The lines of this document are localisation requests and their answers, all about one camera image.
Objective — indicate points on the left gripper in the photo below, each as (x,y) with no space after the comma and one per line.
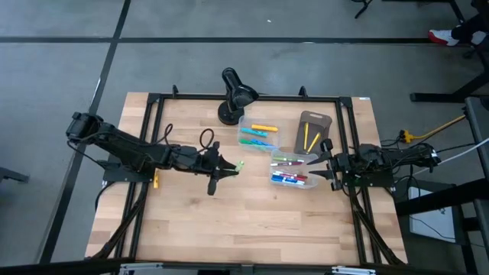
(214,168)

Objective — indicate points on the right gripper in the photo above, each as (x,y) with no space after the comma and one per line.
(338,166)

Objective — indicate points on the red dry-erase marker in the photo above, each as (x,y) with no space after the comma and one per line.
(300,177)

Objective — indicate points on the thin yellow marker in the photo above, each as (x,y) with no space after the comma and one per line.
(314,142)
(306,135)

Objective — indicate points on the maroon dry-erase marker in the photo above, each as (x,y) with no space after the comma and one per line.
(290,164)

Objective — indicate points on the green dry-erase marker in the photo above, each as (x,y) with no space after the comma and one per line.
(288,159)

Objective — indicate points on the teal highlighter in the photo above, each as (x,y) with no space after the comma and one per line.
(254,133)

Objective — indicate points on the yellow highlighter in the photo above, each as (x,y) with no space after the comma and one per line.
(265,128)
(156,179)

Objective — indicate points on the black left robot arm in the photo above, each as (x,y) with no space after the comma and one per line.
(126,147)

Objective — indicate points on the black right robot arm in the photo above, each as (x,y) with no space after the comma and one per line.
(405,158)

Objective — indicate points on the clear plastic bin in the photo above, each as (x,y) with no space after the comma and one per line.
(244,122)
(311,168)

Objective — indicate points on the black gooseneck desk lamp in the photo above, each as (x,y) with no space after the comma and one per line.
(238,95)

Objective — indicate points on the white box panel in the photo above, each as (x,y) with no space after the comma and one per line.
(431,225)

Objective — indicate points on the black chair leg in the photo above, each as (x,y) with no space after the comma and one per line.
(361,11)

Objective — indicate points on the red and white shoe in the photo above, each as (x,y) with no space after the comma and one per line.
(443,37)

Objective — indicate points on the black floor stand foot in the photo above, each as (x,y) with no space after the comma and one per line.
(11,175)

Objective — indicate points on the black aluminium table frame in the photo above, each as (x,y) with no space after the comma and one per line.
(191,98)

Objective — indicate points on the silver aluminium bracket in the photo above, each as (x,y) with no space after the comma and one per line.
(353,270)
(137,267)

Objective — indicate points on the black desk frame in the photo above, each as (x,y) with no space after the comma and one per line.
(439,96)

